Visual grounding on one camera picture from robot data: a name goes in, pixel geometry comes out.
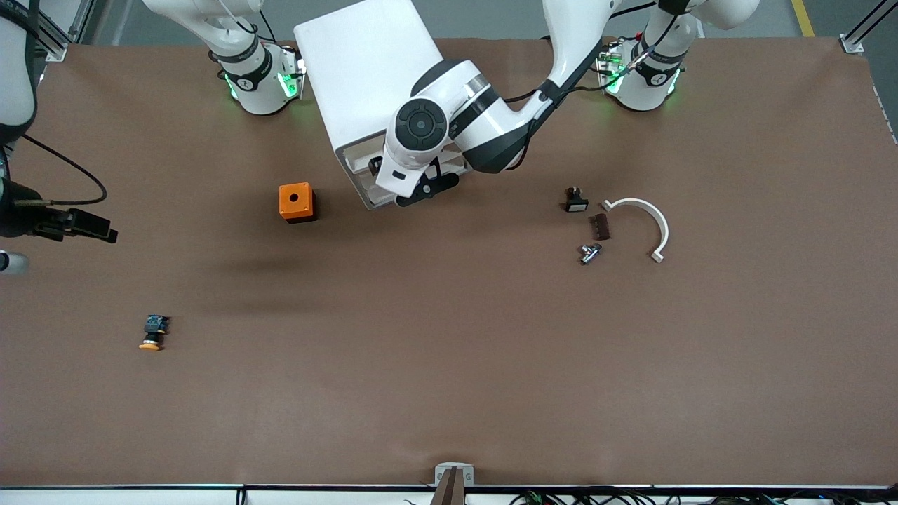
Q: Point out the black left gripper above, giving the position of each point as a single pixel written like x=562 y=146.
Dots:
x=374 y=164

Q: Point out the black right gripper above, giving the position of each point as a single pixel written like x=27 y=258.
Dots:
x=19 y=217

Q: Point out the white plastic drawer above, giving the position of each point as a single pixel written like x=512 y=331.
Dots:
x=354 y=151
x=368 y=188
x=375 y=203
x=361 y=170

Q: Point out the orange push button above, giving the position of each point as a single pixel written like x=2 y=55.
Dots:
x=156 y=328

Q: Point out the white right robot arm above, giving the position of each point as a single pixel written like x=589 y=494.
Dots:
x=256 y=84

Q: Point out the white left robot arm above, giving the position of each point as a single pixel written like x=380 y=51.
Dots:
x=484 y=126

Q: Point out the white drawer cabinet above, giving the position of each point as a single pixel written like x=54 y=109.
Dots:
x=358 y=63

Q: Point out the brown table cover sheet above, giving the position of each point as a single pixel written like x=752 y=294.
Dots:
x=421 y=351

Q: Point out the small metal fitting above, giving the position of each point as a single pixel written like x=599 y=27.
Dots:
x=588 y=254

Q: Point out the brown terminal block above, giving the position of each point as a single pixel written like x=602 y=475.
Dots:
x=600 y=226

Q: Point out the orange button enclosure box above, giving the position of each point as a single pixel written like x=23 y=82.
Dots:
x=286 y=207

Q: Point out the aluminium frame post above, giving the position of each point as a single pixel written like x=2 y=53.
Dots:
x=851 y=43
x=56 y=50

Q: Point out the small black switch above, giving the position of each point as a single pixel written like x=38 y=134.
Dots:
x=577 y=203

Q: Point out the white curved plastic bracket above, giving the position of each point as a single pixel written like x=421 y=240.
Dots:
x=661 y=228

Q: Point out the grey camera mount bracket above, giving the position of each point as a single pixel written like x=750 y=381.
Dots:
x=454 y=484

